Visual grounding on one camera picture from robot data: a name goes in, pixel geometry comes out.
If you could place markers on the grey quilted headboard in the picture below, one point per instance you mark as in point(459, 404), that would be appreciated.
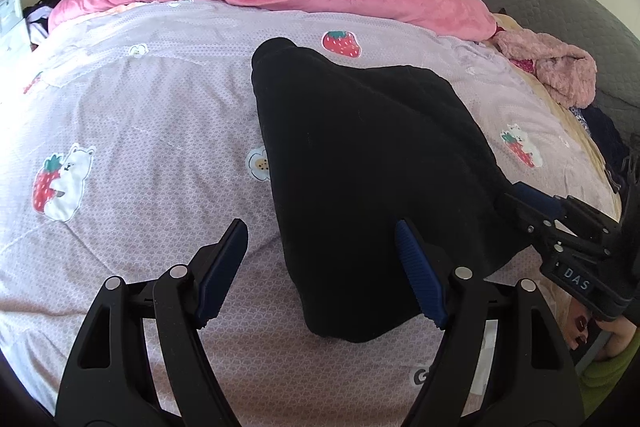
point(592, 27)

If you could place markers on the lilac patterned bed sheet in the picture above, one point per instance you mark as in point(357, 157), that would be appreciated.
point(124, 145)

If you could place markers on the black orange sweatshirt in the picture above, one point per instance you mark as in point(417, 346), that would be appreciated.
point(353, 151)

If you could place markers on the dark navy garment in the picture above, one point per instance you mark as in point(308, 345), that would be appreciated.
point(603, 132)

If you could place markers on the green sleeve forearm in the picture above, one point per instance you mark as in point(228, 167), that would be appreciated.
point(600, 377)

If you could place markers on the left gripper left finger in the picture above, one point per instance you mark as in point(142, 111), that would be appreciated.
point(138, 358)

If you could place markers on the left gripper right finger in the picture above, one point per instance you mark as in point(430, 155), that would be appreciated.
point(502, 360)

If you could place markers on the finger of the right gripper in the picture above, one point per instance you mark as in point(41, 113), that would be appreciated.
point(539, 230)
point(529, 196)

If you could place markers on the fluffy pink garment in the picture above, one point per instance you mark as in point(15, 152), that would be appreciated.
point(567, 72)

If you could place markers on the beige blanket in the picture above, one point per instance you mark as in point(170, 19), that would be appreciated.
point(569, 122)

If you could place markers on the cluttered white side table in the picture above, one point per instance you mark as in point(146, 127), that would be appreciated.
point(15, 39)

